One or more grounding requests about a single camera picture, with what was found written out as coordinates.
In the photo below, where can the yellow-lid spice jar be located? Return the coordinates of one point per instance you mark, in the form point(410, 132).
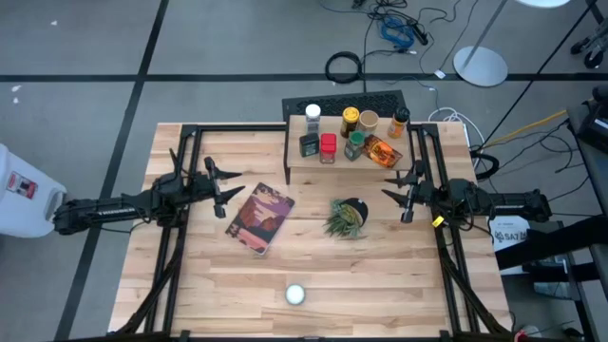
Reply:
point(350, 116)

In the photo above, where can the white round lamp head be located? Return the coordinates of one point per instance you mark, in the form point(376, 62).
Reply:
point(541, 2)

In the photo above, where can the black perforated floor panel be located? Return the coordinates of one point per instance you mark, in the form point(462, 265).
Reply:
point(375, 102)

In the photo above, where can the dark side desk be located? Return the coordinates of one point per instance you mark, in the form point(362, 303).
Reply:
point(599, 176)

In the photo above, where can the black crossbar stand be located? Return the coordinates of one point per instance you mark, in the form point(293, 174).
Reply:
point(551, 242)

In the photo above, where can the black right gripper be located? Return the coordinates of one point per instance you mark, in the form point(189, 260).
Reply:
point(427, 195)

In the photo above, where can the yellow tag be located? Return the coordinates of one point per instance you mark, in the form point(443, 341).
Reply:
point(438, 221)

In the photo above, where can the black wheeled chair base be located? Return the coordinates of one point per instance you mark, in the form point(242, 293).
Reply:
point(594, 54)

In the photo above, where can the wooden shelf with black frame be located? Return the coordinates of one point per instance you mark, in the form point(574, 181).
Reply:
point(342, 164)

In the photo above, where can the white plastic bin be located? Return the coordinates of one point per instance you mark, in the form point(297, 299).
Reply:
point(24, 199)

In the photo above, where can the blue patterned candle tin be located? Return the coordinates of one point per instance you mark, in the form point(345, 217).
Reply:
point(295, 294)

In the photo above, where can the silver round-base stand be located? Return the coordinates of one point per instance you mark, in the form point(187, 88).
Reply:
point(480, 66)

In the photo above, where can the white printed sign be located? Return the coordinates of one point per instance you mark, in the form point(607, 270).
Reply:
point(508, 233)

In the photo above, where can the silver-lid bagel seasoning jar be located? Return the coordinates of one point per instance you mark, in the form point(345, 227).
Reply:
point(312, 113)

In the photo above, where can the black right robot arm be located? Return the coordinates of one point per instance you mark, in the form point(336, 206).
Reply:
point(499, 202)

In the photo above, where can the book with purple landscape cover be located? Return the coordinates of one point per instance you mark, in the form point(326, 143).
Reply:
point(261, 218)

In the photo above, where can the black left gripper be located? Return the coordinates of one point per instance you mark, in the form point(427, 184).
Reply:
point(209, 185)

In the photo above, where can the red clamp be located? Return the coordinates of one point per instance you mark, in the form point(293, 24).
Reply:
point(520, 336)

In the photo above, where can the white power adapter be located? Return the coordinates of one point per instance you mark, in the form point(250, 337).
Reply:
point(439, 74)

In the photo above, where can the orange spice packet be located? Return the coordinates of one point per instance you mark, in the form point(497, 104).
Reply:
point(382, 152)

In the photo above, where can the red rectangular tin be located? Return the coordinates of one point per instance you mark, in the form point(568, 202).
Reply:
point(328, 145)

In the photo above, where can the green-lid oregano jar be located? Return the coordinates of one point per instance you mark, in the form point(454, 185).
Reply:
point(355, 141)

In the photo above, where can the dark green rectangular tin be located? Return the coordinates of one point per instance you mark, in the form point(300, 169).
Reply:
point(309, 145)

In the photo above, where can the black metal table frame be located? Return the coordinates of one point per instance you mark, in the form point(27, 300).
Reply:
point(237, 127)

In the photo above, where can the orange spice bottle black cap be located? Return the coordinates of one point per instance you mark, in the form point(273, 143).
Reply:
point(398, 123)

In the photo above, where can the beige-lid round spice jar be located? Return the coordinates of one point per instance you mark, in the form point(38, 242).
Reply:
point(368, 121)

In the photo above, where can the succulent plant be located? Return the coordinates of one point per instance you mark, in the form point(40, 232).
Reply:
point(354, 211)

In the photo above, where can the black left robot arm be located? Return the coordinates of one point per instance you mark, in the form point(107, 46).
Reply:
point(119, 209)

